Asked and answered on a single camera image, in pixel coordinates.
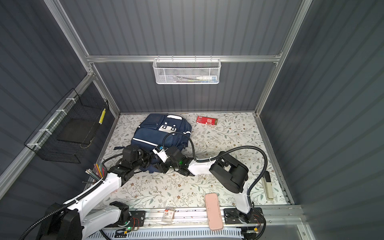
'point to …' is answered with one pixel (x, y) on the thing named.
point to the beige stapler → (267, 185)
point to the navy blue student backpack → (163, 129)
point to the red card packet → (207, 120)
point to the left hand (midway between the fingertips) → (157, 150)
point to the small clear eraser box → (168, 214)
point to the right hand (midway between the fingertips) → (156, 163)
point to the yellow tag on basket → (102, 116)
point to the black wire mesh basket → (67, 131)
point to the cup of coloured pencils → (96, 174)
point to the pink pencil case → (213, 211)
